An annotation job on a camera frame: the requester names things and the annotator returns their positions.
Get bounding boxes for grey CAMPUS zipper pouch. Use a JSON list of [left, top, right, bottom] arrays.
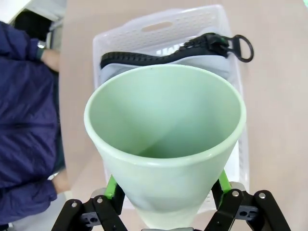
[[99, 32, 255, 85]]

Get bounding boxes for white metal frame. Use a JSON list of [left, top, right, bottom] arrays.
[[47, 13, 64, 50]]

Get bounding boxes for person's navy jacket torso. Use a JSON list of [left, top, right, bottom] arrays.
[[0, 56, 61, 191]]

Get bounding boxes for white perforated plastic basket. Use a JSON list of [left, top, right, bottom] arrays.
[[92, 4, 250, 215]]

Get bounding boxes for person's left forearm navy sleeve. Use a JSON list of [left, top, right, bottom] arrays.
[[0, 20, 41, 62]]

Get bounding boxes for person's right forearm navy sleeve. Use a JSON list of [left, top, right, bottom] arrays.
[[0, 179, 58, 222]]

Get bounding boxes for pale green plastic cup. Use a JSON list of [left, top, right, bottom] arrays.
[[84, 64, 247, 229]]

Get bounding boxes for person's right hand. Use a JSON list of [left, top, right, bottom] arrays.
[[51, 172, 70, 193]]

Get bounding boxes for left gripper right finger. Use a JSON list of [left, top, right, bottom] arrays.
[[204, 169, 292, 231]]

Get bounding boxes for dark wrist watch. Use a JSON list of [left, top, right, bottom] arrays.
[[36, 39, 48, 61]]

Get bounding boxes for person's left hand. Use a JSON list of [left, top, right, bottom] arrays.
[[42, 49, 61, 72]]

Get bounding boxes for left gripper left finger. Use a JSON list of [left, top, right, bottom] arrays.
[[51, 174, 128, 231]]

